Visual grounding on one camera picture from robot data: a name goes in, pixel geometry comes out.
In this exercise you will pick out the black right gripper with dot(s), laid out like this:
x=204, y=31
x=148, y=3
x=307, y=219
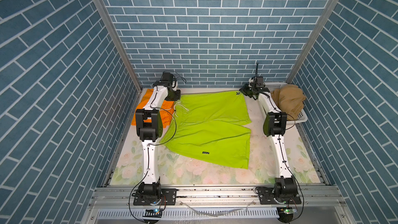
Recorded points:
x=244, y=89

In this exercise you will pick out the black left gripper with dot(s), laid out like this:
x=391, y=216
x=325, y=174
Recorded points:
x=175, y=96

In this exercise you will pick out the orange shorts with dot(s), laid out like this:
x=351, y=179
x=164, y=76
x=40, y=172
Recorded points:
x=166, y=110

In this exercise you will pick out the neon green shorts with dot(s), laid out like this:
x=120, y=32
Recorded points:
x=211, y=127

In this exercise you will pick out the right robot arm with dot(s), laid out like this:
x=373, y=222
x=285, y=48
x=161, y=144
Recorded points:
x=274, y=128

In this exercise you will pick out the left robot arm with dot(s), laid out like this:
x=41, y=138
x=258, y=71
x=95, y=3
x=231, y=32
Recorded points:
x=149, y=128

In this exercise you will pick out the tan brown shorts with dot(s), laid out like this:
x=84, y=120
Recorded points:
x=289, y=99

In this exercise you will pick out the white plastic laundry basket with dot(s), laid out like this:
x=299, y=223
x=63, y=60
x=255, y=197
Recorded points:
x=302, y=117

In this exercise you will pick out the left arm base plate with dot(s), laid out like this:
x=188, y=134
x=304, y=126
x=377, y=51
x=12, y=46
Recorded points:
x=147, y=197

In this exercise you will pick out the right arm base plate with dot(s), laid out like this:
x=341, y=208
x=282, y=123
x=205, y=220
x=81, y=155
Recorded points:
x=270, y=196

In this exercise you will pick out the aluminium front rail frame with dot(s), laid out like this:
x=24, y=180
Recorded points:
x=321, y=204

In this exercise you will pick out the aluminium corner post left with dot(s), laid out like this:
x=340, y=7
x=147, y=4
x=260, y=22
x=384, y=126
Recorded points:
x=102, y=11

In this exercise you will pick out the aluminium corner post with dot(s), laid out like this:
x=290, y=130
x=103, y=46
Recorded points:
x=102, y=11
x=329, y=7

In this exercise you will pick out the aluminium corner post right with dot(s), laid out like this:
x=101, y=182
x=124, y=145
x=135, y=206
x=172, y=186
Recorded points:
x=329, y=7

